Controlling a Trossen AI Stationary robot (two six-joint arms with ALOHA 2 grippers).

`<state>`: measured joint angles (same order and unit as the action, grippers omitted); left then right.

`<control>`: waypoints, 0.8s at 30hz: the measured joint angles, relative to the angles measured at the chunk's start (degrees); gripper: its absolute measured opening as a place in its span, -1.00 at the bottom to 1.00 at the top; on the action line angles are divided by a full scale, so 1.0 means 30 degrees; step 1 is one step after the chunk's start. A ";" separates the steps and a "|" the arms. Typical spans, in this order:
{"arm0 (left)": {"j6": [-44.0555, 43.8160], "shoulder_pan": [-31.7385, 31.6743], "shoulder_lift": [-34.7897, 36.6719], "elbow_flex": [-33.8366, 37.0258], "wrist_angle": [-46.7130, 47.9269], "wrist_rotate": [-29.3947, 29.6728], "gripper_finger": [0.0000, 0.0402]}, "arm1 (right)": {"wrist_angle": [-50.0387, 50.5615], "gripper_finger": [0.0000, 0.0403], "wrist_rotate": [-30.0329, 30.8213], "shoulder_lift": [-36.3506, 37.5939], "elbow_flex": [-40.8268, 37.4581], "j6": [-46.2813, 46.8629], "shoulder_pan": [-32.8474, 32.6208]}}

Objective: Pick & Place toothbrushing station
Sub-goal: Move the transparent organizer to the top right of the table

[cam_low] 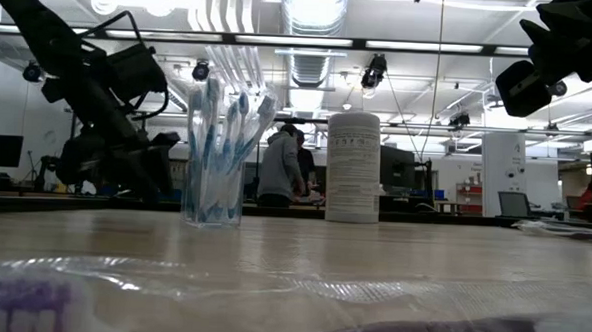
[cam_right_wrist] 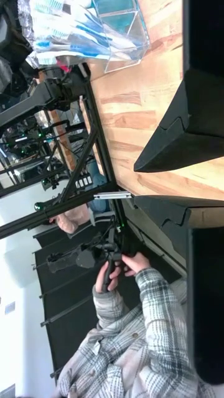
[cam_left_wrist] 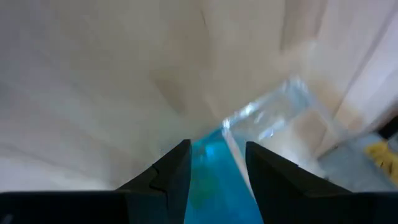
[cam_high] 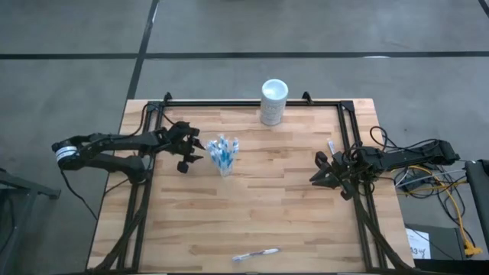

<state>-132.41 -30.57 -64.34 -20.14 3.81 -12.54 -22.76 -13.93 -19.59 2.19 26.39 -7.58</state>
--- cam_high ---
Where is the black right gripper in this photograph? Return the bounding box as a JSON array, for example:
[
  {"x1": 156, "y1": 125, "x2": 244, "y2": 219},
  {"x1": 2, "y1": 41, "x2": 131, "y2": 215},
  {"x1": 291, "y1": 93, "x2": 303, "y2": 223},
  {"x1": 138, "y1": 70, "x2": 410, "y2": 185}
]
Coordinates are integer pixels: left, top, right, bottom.
[{"x1": 309, "y1": 150, "x2": 364, "y2": 202}]

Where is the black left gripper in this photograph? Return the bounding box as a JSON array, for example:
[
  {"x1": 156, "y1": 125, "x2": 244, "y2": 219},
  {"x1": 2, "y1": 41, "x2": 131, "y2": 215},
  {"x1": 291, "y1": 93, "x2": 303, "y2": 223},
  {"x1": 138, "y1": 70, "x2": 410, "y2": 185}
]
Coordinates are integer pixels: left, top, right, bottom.
[{"x1": 164, "y1": 131, "x2": 206, "y2": 174}]

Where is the clear acrylic organizer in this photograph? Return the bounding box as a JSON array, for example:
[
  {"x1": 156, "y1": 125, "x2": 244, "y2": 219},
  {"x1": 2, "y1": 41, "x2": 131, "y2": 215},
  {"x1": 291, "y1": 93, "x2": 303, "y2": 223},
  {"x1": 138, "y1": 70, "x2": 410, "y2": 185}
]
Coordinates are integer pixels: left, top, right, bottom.
[{"x1": 206, "y1": 133, "x2": 241, "y2": 178}]

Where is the purple white toothbrush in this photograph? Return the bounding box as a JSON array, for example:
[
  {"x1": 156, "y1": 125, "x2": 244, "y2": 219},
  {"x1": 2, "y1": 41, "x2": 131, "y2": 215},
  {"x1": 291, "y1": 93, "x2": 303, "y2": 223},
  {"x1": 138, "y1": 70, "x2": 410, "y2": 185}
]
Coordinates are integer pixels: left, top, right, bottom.
[{"x1": 231, "y1": 247, "x2": 282, "y2": 263}]

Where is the grey power adapter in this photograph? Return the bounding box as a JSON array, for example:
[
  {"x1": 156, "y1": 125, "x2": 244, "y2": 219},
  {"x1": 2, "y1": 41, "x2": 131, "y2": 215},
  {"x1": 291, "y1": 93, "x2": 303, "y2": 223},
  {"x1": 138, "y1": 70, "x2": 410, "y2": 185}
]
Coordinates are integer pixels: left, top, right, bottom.
[{"x1": 395, "y1": 171, "x2": 436, "y2": 194}]

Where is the white cylindrical canister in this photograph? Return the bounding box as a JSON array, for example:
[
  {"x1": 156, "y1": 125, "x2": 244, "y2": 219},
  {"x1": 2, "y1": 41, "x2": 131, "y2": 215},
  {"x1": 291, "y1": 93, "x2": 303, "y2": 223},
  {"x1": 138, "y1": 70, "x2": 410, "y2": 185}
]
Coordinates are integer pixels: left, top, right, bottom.
[{"x1": 261, "y1": 78, "x2": 290, "y2": 127}]

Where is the white paper sign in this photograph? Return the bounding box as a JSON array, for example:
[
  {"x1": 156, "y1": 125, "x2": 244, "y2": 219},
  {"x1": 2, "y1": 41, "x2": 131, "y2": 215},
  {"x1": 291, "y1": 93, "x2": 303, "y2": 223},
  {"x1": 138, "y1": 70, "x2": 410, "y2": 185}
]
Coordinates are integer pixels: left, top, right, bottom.
[{"x1": 405, "y1": 228, "x2": 432, "y2": 260}]

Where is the black floor box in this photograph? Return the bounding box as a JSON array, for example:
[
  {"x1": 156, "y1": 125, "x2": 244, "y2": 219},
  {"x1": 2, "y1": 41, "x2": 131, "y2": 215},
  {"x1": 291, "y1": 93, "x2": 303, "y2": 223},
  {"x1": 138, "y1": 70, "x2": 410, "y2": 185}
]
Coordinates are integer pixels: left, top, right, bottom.
[{"x1": 404, "y1": 223, "x2": 477, "y2": 264}]

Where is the black equipment case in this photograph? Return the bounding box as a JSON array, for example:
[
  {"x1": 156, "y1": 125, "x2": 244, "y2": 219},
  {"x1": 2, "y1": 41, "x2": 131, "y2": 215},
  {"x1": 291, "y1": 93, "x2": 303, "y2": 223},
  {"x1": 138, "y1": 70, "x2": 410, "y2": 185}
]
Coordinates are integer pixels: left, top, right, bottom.
[{"x1": 464, "y1": 159, "x2": 489, "y2": 253}]

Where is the black metal cart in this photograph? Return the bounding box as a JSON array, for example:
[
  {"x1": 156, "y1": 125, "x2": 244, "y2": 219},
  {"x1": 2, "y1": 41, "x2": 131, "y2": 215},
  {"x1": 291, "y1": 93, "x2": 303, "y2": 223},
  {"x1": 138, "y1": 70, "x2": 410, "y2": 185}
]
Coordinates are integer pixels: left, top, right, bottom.
[{"x1": 0, "y1": 167, "x2": 62, "y2": 275}]

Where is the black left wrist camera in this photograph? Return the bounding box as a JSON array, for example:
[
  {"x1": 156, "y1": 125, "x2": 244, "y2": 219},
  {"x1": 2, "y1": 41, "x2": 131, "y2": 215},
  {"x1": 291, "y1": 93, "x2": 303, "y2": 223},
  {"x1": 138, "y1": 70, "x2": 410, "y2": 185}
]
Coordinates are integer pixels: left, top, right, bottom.
[{"x1": 174, "y1": 121, "x2": 201, "y2": 138}]

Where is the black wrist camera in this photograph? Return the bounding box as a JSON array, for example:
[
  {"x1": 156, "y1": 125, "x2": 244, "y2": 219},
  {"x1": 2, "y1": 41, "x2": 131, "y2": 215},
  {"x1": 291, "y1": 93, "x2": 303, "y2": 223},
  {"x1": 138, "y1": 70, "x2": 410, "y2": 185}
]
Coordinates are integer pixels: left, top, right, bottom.
[
  {"x1": 334, "y1": 150, "x2": 352, "y2": 166},
  {"x1": 174, "y1": 121, "x2": 201, "y2": 138}
]

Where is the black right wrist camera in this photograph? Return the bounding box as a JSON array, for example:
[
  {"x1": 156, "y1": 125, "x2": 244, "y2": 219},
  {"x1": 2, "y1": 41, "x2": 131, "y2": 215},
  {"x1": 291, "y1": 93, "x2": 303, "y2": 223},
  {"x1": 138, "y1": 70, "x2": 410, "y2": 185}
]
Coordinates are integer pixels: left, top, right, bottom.
[{"x1": 334, "y1": 150, "x2": 352, "y2": 166}]

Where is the black aluminium table frame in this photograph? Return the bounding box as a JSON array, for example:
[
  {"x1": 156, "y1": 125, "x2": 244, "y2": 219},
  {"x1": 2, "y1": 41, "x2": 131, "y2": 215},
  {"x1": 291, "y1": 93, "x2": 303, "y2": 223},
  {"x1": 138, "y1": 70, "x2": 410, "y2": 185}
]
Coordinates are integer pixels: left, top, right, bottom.
[{"x1": 87, "y1": 91, "x2": 412, "y2": 275}]

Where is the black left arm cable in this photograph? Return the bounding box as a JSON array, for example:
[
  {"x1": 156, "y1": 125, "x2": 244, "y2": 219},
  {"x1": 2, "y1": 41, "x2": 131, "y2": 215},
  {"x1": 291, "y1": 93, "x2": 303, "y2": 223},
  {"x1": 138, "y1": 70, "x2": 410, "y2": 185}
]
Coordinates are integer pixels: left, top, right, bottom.
[{"x1": 131, "y1": 101, "x2": 176, "y2": 138}]

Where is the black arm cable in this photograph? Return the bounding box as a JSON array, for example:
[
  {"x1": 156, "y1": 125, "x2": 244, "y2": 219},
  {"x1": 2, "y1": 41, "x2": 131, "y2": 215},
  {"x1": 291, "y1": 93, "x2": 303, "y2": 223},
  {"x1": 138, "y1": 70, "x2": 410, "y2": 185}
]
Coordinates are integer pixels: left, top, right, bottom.
[
  {"x1": 368, "y1": 125, "x2": 406, "y2": 154},
  {"x1": 131, "y1": 101, "x2": 176, "y2": 138}
]

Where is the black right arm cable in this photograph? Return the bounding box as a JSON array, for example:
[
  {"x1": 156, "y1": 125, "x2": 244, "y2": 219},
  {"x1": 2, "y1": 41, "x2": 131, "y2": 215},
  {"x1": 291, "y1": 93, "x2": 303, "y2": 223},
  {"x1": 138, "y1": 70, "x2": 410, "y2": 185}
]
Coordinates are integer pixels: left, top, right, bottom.
[{"x1": 368, "y1": 125, "x2": 406, "y2": 154}]

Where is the black floor cable bundle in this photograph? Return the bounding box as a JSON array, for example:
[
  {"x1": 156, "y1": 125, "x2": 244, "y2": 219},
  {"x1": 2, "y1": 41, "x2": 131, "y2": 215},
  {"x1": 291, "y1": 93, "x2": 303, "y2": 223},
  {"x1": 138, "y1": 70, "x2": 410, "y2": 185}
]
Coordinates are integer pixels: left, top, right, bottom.
[{"x1": 393, "y1": 156, "x2": 471, "y2": 238}]

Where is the yellow cable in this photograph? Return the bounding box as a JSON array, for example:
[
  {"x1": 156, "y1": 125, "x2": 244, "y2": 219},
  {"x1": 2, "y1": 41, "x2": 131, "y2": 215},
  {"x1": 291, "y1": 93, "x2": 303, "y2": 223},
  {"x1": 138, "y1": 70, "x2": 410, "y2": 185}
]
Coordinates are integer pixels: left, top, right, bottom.
[{"x1": 389, "y1": 163, "x2": 483, "y2": 257}]

